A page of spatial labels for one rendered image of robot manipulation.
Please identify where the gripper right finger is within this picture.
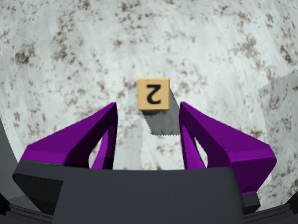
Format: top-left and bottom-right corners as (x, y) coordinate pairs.
(179, 102), (277, 194)

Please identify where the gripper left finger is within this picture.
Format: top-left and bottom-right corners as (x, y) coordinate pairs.
(20, 102), (118, 169)

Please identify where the dark brown digit cube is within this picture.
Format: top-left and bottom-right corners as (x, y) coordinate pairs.
(137, 78), (170, 111)

